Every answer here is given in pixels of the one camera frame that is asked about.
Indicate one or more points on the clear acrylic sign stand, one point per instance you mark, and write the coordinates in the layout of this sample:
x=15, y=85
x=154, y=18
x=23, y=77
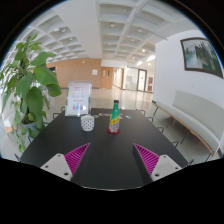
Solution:
x=78, y=98

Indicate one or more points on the yellow round sticker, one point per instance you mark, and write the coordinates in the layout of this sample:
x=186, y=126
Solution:
x=107, y=114

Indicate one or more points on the small blue card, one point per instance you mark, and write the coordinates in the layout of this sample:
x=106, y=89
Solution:
x=128, y=117

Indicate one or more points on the green plastic drink bottle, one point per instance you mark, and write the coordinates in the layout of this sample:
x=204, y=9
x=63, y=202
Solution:
x=115, y=116

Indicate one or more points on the multicoloured round sticker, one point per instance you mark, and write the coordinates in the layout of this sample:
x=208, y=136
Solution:
x=101, y=114

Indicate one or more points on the green leafy potted plant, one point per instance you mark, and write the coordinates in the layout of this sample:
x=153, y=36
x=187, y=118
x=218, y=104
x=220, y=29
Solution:
x=33, y=96

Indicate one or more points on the dark framed landscape picture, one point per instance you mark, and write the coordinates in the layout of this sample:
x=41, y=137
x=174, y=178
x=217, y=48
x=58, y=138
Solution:
x=201, y=56

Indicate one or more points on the green round sticker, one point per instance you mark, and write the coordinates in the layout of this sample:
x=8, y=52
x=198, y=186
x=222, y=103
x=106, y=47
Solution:
x=96, y=116

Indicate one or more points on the recessed ceiling lights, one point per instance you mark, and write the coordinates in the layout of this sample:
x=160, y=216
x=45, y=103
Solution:
x=143, y=50

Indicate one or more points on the white dotted cup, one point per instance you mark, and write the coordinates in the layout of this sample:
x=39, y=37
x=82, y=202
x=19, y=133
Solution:
x=87, y=124

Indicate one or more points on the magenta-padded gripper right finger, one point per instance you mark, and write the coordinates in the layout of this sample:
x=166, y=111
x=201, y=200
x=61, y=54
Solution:
x=165, y=165

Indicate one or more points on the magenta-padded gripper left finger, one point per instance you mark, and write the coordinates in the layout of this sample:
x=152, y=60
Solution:
x=56, y=165

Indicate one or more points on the wooden door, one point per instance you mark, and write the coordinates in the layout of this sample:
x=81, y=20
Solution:
x=107, y=77

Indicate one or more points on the long white bench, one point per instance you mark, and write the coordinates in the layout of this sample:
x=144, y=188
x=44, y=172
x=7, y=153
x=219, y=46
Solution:
x=200, y=120

